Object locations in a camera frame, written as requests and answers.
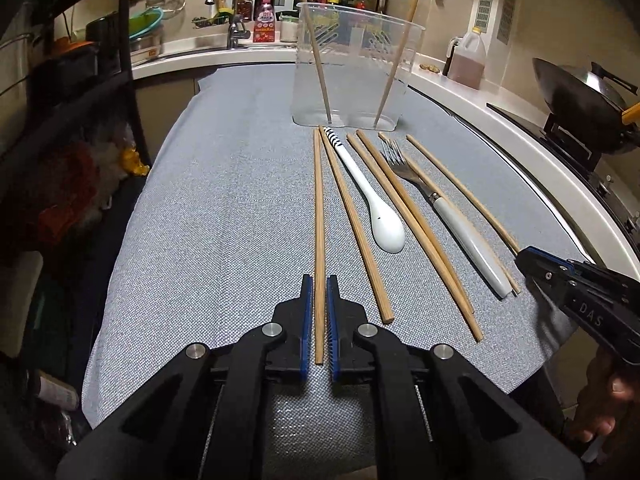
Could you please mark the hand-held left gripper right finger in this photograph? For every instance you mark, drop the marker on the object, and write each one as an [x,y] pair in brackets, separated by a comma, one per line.
[333,330]

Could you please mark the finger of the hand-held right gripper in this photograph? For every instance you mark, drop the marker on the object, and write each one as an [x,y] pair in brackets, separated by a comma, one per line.
[550,256]
[545,277]

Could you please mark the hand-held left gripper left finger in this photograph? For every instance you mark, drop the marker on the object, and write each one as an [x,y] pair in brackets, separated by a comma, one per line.
[307,330]

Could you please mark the wooden chopstick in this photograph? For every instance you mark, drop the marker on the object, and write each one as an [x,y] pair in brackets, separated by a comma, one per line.
[319,235]
[457,187]
[430,262]
[352,220]
[400,55]
[312,45]
[417,172]
[408,210]

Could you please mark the clear plastic utensil container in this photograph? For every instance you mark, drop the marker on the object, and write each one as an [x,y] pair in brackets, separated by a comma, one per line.
[350,85]

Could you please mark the person's right hand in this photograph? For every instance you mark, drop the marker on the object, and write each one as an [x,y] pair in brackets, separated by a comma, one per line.
[615,400]

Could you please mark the black stove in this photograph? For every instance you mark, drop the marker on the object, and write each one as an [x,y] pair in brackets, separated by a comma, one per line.
[565,140]

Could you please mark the grey cloth mat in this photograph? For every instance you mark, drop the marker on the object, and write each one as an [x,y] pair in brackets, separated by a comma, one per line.
[225,210]

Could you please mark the black wok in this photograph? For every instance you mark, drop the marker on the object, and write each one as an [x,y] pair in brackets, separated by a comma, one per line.
[575,95]

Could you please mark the cooking oil jug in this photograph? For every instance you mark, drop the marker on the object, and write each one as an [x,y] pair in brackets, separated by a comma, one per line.
[467,67]

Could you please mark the small brown nuts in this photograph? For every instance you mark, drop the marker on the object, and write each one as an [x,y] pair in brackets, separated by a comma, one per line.
[430,67]

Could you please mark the yellow crumpled bag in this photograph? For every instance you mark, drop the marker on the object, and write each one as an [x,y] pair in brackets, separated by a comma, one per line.
[135,160]

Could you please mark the red crumpled bag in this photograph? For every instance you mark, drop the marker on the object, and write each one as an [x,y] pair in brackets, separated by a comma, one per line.
[70,195]

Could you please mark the white jar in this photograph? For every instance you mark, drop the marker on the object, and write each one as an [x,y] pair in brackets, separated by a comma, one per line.
[288,30]

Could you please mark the red refill pouch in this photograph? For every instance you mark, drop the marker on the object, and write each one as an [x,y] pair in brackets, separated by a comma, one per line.
[265,22]

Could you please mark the sink sponge holder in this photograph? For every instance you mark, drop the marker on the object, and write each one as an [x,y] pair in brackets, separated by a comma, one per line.
[215,21]

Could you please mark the metal tray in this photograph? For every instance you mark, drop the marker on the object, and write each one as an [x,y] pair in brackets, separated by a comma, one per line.
[147,47]

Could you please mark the jar with red contents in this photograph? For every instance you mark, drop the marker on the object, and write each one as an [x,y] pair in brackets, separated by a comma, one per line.
[244,10]

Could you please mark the chrome sink faucet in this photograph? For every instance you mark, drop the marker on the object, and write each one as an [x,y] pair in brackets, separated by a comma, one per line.
[235,10]

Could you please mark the black shelf rack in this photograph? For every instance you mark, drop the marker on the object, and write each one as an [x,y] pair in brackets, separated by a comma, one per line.
[126,50]

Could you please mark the green bowl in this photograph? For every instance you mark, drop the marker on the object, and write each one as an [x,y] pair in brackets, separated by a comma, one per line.
[147,22]

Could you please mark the black pot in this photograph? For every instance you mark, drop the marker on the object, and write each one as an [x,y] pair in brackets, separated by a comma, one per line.
[102,27]

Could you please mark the orange cookware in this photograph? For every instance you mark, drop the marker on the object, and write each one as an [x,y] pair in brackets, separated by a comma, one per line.
[75,46]

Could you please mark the white perforated wall plate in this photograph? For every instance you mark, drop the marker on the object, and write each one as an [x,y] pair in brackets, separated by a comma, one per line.
[484,5]
[508,12]

